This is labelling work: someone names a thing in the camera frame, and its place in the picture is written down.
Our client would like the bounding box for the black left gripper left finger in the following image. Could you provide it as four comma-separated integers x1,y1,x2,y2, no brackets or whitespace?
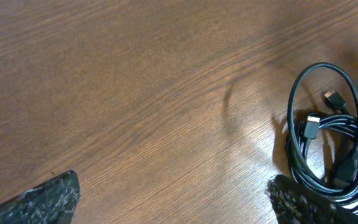
0,170,80,224

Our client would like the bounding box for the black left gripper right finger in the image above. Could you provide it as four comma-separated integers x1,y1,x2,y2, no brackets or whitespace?
267,174,358,224

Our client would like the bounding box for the thick black HDMI cable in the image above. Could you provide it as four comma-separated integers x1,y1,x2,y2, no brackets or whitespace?
285,62,358,214

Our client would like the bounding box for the thin black USB cable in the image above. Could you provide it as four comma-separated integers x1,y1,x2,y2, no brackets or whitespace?
323,90,358,131

